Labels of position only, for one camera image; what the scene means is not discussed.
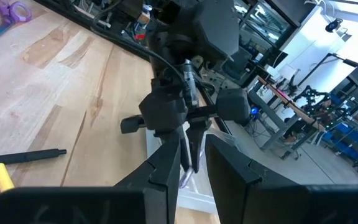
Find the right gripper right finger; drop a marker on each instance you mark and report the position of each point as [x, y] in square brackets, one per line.
[228, 174]

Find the purple scissors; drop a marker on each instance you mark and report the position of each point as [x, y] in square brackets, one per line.
[11, 14]

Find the wooden top workbench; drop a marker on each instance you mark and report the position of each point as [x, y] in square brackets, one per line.
[291, 105]

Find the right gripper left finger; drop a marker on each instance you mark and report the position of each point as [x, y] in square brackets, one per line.
[163, 174]

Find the long black printed pen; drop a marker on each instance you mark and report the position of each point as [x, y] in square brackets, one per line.
[20, 157]

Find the blue storage bin stack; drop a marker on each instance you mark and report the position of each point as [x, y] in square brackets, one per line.
[346, 140]

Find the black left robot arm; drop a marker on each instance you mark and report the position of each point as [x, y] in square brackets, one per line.
[210, 28]

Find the yellow highlighter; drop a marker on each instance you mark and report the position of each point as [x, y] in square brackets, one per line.
[2, 177]

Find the light purple pen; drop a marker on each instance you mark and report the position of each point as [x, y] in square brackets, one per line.
[186, 179]

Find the clear plastic supply box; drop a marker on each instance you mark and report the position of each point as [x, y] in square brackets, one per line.
[197, 199]

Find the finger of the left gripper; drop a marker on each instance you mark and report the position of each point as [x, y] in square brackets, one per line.
[199, 137]
[186, 152]

